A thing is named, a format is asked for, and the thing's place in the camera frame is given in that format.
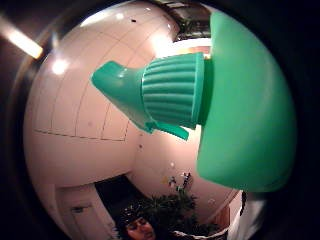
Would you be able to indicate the green plastic spray bottle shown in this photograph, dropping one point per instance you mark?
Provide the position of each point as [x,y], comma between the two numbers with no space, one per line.
[240,110]

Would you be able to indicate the green leafy plant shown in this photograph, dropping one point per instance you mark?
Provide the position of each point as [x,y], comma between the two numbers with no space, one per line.
[173,210]

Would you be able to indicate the the person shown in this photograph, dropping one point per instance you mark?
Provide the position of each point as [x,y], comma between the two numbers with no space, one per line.
[141,230]

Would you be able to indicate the white door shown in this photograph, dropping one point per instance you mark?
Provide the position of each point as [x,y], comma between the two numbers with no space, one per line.
[83,210]

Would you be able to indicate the white plant pot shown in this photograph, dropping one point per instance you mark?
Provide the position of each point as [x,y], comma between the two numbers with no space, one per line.
[200,236]

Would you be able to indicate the long ceiling lamp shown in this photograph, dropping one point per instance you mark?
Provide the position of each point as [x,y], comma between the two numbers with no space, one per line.
[23,41]

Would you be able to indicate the small wall decorations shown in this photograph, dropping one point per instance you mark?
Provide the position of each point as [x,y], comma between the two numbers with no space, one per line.
[183,180]

